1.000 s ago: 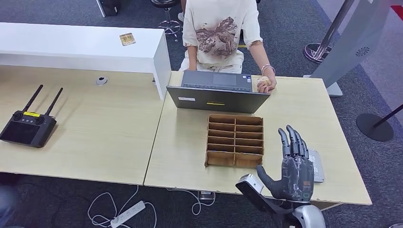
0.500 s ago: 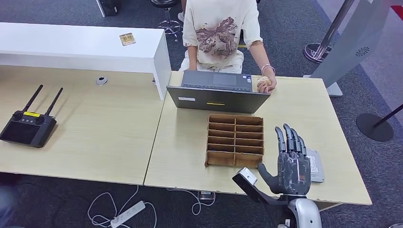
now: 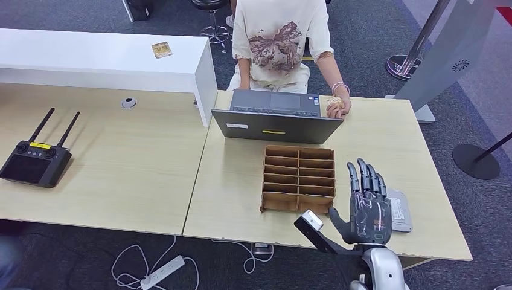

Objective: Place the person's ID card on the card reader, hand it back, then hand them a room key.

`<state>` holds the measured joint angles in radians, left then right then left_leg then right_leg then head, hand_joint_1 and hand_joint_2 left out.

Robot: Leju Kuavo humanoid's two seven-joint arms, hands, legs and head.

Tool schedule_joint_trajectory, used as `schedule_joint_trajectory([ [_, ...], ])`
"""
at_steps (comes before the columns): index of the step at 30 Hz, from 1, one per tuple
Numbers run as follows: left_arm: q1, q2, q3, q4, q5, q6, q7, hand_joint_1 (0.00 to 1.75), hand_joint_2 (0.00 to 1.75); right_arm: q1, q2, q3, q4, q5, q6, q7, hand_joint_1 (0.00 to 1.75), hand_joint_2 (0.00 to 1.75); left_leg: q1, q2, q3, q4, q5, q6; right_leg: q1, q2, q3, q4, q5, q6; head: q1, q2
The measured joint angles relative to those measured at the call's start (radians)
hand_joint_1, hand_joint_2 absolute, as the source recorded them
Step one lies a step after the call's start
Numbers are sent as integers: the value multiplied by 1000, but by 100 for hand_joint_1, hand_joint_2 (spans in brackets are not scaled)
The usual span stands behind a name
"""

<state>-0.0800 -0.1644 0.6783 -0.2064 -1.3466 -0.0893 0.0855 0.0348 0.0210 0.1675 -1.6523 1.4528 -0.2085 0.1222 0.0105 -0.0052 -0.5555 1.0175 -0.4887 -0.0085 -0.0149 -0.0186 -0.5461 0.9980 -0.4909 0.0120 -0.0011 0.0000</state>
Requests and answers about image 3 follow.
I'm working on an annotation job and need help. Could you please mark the black remote controller with antennas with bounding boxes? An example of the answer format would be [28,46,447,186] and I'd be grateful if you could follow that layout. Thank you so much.
[0,107,81,189]

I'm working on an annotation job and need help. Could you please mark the white power strip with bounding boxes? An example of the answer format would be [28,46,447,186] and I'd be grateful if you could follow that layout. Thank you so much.
[139,255,186,290]

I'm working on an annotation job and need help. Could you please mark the white power cable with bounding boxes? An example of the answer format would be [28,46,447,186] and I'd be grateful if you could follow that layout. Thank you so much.
[212,239,275,275]
[110,236,200,290]

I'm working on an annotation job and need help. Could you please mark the person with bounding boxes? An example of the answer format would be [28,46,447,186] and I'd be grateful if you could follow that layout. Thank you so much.
[227,0,353,120]

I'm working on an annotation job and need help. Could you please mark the white counter shelf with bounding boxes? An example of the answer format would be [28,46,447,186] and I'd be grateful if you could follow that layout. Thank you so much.
[0,28,219,128]

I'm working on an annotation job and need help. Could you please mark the grey sign panel stand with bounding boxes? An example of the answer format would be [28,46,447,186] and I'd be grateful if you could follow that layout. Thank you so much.
[385,0,501,123]

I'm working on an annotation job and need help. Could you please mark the black stanchion post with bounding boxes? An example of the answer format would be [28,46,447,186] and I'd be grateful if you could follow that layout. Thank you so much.
[452,131,512,181]

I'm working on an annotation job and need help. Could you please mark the black stool with chrome base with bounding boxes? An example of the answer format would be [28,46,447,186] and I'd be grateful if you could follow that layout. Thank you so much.
[191,0,233,44]

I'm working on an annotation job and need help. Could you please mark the chrome stanchion post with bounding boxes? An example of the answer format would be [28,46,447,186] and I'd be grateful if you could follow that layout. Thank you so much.
[386,0,452,81]

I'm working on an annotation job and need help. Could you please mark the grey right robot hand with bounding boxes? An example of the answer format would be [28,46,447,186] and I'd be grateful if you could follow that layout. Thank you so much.
[328,157,394,246]

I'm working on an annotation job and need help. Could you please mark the black computer case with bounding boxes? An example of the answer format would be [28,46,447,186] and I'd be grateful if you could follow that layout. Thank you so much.
[121,0,155,22]

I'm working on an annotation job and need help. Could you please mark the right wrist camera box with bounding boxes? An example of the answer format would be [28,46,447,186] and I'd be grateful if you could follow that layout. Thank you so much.
[293,209,363,256]

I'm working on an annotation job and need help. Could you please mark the dark grey laptop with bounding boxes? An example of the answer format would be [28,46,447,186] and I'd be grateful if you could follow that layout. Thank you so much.
[211,88,344,146]

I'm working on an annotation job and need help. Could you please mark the wooden card organizer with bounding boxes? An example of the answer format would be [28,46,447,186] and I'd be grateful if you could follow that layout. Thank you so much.
[260,144,336,216]

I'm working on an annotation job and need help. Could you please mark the person's left hand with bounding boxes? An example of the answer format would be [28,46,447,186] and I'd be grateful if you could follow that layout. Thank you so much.
[325,95,353,120]

